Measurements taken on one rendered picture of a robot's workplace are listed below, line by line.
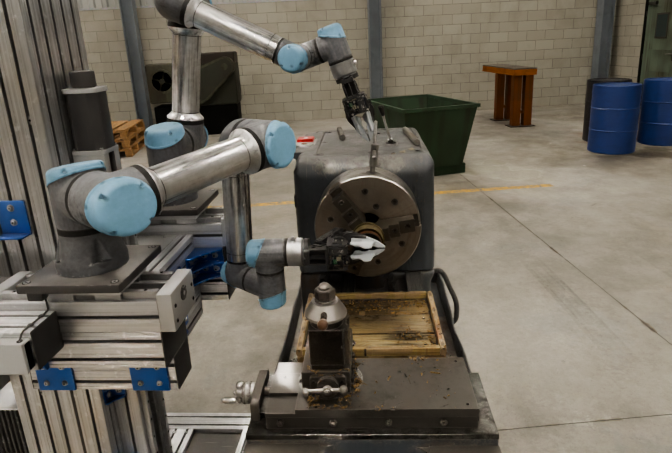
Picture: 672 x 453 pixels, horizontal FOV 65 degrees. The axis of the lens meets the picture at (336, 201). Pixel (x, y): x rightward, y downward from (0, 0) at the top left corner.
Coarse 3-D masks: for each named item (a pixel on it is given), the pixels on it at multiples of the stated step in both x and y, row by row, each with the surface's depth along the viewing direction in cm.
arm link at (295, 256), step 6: (288, 240) 140; (294, 240) 140; (300, 240) 140; (288, 246) 138; (294, 246) 138; (300, 246) 138; (288, 252) 138; (294, 252) 138; (300, 252) 138; (288, 258) 138; (294, 258) 138; (300, 258) 138; (288, 264) 139; (294, 264) 139; (300, 264) 139
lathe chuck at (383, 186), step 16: (352, 176) 155; (368, 176) 152; (384, 176) 154; (352, 192) 154; (368, 192) 153; (384, 192) 153; (400, 192) 153; (320, 208) 156; (336, 208) 155; (368, 208) 155; (384, 208) 155; (400, 208) 154; (416, 208) 154; (320, 224) 157; (336, 224) 157; (400, 240) 157; (416, 240) 157; (384, 256) 159; (400, 256) 159; (368, 272) 161; (384, 272) 160
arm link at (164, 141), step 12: (144, 132) 158; (156, 132) 155; (168, 132) 156; (180, 132) 158; (156, 144) 155; (168, 144) 156; (180, 144) 159; (192, 144) 166; (156, 156) 157; (168, 156) 157
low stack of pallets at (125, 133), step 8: (136, 120) 927; (112, 128) 846; (120, 128) 842; (128, 128) 847; (136, 128) 886; (144, 128) 940; (120, 136) 830; (128, 136) 839; (136, 136) 890; (120, 144) 877; (128, 144) 834; (136, 144) 888; (144, 144) 932; (128, 152) 837; (136, 152) 870
